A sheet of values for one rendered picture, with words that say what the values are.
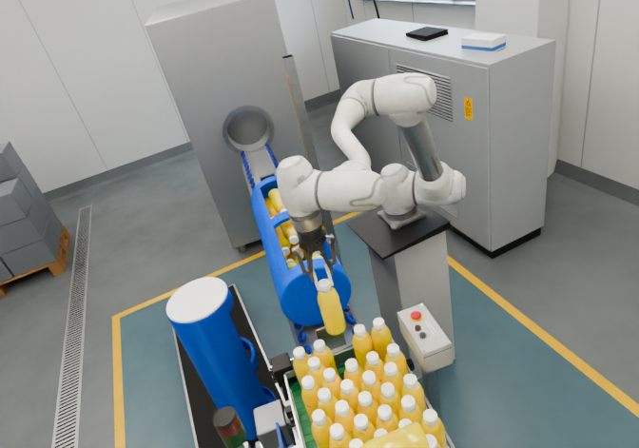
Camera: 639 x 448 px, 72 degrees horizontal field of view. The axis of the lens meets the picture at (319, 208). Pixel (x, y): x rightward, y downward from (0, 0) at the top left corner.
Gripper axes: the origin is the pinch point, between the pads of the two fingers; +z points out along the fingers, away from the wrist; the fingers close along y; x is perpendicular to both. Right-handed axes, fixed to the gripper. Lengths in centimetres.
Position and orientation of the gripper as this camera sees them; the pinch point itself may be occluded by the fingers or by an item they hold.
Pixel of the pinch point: (322, 278)
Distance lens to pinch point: 139.7
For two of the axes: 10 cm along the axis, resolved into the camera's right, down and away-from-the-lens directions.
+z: 2.1, 8.3, 5.2
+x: 2.7, 4.6, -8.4
